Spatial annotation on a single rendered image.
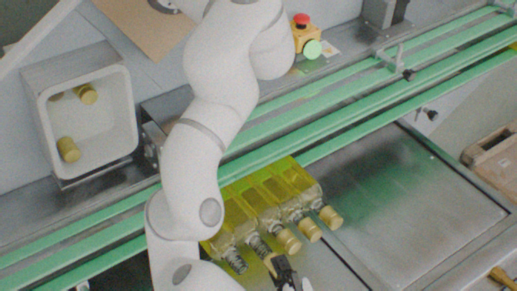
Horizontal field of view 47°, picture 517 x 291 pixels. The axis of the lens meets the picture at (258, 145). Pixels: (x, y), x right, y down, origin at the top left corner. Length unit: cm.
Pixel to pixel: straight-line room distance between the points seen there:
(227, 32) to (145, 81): 47
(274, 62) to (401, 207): 73
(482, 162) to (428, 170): 344
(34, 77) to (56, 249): 33
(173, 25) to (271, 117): 29
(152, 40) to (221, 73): 40
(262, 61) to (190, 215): 28
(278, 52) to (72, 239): 56
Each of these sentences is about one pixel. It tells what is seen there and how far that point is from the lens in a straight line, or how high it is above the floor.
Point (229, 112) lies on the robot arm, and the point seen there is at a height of 113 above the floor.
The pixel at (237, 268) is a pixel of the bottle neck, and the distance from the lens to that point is 119.
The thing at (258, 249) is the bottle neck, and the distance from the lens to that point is 121.
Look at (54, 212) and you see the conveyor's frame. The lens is 125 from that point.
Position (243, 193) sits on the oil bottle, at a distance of 128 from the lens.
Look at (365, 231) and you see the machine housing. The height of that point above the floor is 113.
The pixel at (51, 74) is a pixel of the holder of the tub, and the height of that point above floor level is 80.
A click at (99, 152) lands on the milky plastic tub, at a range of 124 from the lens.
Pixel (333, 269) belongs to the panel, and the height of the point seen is 119.
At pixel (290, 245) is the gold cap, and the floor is 116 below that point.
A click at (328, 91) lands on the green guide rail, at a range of 138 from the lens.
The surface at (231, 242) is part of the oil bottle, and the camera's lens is 121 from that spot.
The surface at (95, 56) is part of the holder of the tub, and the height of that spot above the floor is 79.
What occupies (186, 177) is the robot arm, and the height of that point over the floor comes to 119.
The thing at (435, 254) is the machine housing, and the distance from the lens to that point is 150.
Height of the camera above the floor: 167
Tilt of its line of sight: 34 degrees down
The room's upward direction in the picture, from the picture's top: 135 degrees clockwise
